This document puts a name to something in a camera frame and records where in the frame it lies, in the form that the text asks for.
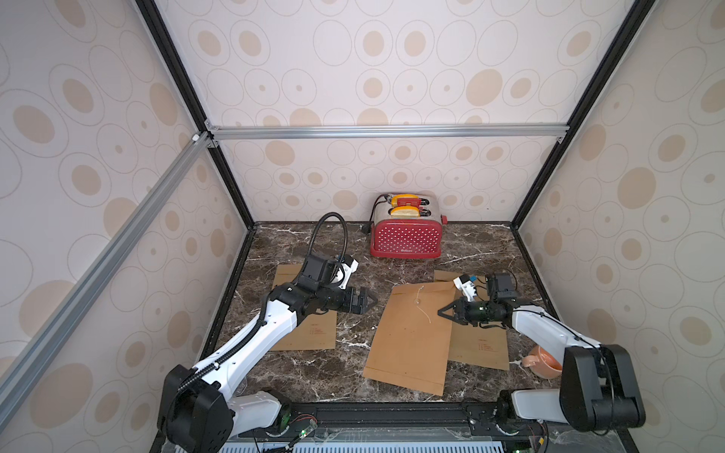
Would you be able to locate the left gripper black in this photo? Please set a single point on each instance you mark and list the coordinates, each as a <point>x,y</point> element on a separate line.
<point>348,302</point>

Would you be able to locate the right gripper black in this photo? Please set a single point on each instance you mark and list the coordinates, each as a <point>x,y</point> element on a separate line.
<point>464,310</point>

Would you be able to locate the brown file envelope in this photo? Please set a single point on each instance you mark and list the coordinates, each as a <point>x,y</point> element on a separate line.
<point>411,344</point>
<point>316,332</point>
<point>485,347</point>

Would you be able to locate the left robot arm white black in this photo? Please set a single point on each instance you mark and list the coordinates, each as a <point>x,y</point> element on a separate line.
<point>199,411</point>

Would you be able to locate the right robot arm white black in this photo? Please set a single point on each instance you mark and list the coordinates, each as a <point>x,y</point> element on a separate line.
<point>598,390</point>

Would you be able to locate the red toaster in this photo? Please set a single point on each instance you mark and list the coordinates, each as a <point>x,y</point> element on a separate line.
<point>406,238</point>

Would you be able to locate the yellow toast front slot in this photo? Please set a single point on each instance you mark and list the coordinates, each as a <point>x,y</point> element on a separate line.
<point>405,212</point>

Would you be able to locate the yellow toast slot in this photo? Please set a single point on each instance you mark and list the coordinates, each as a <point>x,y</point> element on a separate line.
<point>402,200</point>
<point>405,212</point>

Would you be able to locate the yellow toast rear slot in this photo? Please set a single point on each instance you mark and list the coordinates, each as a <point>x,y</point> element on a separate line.
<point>402,200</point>

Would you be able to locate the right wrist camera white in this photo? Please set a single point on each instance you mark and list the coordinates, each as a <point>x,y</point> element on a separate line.
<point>467,286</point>

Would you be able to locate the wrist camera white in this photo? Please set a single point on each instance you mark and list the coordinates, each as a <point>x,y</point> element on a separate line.
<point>467,286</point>
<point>346,269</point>

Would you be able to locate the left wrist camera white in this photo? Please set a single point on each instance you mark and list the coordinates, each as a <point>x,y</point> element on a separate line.
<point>346,269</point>

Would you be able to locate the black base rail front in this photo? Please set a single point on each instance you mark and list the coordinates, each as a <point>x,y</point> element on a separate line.
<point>467,426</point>

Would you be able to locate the horizontal aluminium rail back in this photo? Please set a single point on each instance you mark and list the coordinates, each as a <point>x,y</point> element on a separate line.
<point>387,131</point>

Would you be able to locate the diagonal aluminium rail left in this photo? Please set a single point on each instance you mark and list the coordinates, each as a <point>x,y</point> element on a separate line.
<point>24,375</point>

